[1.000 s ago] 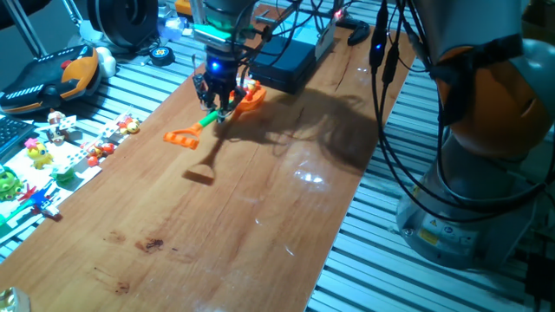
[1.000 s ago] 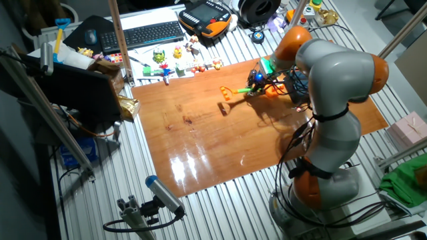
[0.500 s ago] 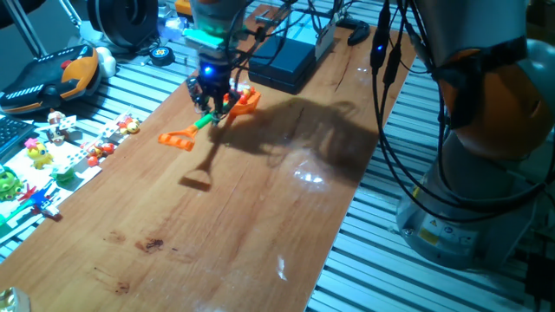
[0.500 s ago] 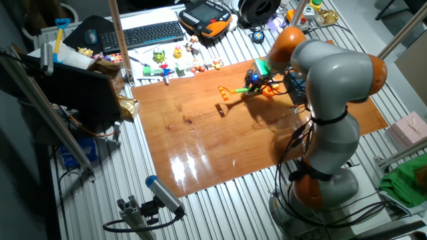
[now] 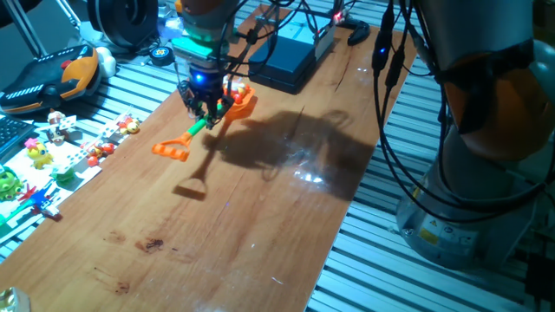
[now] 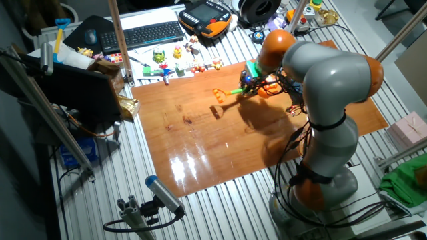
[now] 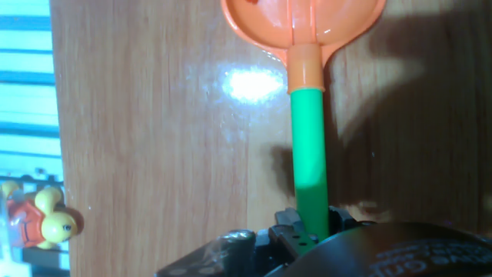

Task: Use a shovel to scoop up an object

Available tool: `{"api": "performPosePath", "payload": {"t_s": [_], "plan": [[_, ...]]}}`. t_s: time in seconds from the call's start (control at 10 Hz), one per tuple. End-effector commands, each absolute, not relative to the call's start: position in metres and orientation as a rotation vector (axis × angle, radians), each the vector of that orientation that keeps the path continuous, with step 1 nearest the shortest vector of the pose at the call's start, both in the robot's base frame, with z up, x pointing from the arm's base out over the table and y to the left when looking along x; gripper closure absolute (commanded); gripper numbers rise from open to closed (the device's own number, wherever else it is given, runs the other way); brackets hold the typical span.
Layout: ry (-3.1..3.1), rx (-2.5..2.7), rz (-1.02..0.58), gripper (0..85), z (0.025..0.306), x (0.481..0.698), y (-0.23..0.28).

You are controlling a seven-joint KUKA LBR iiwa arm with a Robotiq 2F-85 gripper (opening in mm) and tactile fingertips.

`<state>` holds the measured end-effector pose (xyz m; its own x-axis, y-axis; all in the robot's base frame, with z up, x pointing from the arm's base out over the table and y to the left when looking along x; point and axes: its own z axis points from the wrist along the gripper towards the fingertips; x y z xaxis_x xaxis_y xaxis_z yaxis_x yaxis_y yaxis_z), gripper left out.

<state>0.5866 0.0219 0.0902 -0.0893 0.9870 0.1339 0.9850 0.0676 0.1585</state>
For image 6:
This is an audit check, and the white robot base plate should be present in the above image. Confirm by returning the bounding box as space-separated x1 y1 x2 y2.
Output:
333 165 392 236

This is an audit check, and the green cloth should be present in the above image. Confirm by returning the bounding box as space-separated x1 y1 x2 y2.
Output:
379 153 427 209

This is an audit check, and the black office chair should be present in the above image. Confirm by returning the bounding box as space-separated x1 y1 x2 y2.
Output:
375 0 427 21

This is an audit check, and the black cable bundle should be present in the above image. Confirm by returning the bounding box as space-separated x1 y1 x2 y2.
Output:
272 66 388 229

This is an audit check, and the black pen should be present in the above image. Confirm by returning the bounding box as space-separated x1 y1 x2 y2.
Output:
128 55 151 67

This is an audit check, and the grey box red button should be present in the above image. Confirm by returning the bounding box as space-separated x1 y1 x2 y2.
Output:
295 16 311 33

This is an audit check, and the blue toy airplane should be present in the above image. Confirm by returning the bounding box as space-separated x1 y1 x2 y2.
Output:
159 68 175 86

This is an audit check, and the black camera cable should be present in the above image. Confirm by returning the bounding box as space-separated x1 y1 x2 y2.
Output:
102 206 186 233

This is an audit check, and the brown white figure toy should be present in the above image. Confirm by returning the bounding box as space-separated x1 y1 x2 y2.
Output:
185 34 201 54

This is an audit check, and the pink gift box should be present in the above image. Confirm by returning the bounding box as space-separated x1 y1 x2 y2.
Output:
386 111 427 150

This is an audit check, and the black mouse pad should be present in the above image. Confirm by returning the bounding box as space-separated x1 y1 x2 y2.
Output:
62 15 116 56

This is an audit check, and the white paper sheet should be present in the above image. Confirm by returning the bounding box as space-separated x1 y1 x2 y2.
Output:
119 8 183 31
126 43 197 81

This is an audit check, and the black computer mouse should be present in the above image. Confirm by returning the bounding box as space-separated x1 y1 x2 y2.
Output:
83 28 98 46

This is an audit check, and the black orange teach pendant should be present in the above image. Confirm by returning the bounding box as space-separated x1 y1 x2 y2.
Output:
177 0 233 39

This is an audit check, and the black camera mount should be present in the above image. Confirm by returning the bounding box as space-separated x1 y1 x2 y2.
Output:
139 196 161 226

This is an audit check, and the black filament spool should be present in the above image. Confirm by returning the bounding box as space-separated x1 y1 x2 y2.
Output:
238 0 282 26

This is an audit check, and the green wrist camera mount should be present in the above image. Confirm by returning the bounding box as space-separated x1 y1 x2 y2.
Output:
245 60 264 79

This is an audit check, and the golden foil ornament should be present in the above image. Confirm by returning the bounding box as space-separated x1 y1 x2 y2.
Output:
315 8 340 27

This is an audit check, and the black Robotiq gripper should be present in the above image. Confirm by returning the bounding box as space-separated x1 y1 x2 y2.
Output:
238 70 260 99

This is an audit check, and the dark blue box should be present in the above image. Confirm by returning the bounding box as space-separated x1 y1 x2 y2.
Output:
289 82 305 105

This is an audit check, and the golden foil bag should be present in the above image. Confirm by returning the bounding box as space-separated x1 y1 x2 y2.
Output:
117 95 141 123

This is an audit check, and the blue yellow toy shovel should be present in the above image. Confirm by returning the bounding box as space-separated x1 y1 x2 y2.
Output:
52 17 72 64

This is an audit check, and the colourful paint palette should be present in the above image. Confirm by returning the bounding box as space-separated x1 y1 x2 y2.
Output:
106 52 124 65

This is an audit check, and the green toy stick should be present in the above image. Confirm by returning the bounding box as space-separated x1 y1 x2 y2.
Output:
142 65 164 77

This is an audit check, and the orange cable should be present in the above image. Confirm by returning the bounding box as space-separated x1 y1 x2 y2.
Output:
51 105 116 139

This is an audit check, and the round black disc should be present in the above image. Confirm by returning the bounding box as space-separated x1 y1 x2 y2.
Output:
250 31 266 45

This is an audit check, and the green frog toy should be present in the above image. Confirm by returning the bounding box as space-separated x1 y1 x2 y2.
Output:
152 47 167 65

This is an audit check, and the silver camera blue cap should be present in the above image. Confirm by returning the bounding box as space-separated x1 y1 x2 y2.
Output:
145 175 186 216

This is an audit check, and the orange green toy shovel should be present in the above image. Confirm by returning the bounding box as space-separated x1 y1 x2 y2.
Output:
212 75 280 105

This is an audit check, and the blue plastic box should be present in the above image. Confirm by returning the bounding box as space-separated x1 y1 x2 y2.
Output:
59 136 99 169

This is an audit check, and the black monitor panel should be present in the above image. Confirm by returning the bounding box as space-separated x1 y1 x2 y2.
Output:
18 55 123 125

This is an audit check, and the black keyboard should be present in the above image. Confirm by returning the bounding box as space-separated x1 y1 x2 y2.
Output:
99 20 185 55

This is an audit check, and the brown cardboard panel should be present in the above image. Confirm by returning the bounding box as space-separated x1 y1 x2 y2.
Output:
394 39 427 107

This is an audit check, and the white plastic figure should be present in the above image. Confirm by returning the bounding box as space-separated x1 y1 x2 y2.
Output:
228 13 239 33

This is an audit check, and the purple plastic wrap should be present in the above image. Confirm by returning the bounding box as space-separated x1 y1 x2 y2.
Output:
266 12 288 33

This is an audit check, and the white box green button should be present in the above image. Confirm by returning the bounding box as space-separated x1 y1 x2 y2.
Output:
302 3 317 20

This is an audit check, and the aluminium frame bar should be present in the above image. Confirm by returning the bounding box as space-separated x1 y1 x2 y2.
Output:
107 0 136 87
376 2 427 61
373 136 427 170
285 0 310 36
0 45 97 183

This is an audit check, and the brown cardboard box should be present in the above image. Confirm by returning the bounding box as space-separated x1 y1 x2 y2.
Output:
88 59 125 96

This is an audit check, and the short aluminium profile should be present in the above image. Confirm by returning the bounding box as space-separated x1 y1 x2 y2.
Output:
116 195 157 240

